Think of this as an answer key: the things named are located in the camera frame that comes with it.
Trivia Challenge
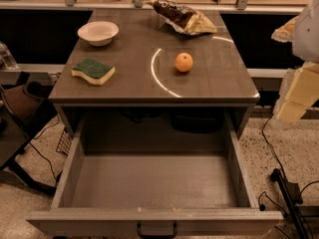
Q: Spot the grey top drawer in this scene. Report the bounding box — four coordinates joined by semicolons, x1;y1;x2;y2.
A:
27;112;282;239

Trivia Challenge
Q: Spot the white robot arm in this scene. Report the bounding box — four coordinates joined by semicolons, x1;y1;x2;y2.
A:
271;0;319;126

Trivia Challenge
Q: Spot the black floor stand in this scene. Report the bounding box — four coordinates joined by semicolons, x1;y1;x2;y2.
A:
270;168;319;239

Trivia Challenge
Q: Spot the orange fruit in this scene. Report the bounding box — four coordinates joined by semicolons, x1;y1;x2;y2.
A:
174;53;193;73

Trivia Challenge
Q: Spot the brown yellow chip bag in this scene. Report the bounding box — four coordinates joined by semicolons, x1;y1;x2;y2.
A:
147;0;217;36

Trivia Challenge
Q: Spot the green yellow sponge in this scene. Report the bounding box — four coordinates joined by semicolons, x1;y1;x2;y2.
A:
71;58;116;86

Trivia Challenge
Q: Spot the white ceramic bowl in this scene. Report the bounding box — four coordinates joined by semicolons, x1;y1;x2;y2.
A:
78;21;119;47

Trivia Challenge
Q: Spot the dark side chair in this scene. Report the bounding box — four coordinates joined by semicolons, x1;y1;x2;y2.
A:
0;72;57;195

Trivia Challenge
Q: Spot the clear plastic bottle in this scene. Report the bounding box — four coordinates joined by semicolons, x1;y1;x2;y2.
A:
0;42;18;70

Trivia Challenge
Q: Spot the black floor cable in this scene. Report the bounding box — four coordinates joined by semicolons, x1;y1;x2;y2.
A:
260;116;287;177

